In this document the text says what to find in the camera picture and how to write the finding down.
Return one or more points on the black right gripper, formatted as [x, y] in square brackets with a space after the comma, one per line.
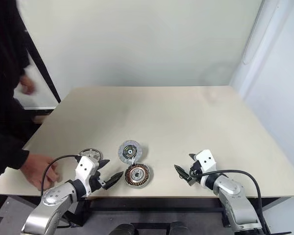
[196, 169]

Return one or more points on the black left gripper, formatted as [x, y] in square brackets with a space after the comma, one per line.
[96, 182]

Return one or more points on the small metal ring part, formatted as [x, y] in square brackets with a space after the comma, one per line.
[91, 153]

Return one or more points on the black round metal part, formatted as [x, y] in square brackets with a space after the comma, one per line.
[138, 175]

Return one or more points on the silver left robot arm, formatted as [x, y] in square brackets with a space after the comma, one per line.
[54, 195]

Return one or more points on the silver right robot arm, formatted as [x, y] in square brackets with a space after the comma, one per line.
[232, 193]

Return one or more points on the person's black sleeved right forearm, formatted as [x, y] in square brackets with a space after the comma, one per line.
[7, 159]

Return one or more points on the grey round disc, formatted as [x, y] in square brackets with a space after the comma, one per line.
[131, 151]

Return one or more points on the person's bare right hand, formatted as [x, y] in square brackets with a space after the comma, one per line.
[39, 169]

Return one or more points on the person's bare left hand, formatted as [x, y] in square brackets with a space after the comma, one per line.
[27, 84]

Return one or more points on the dark rounded shape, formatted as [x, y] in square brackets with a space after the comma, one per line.
[180, 228]
[122, 230]

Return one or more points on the person's black clothed torso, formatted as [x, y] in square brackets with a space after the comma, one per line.
[2, 61]

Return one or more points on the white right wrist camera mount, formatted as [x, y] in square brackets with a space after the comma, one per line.
[205, 160]

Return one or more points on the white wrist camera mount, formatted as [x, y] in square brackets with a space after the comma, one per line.
[205, 160]
[85, 167]

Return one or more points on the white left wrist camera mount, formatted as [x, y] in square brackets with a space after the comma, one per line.
[85, 167]

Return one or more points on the black table frame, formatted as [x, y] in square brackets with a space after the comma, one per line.
[149, 208]

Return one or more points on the black slanted frame post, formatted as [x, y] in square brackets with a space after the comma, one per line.
[41, 61]

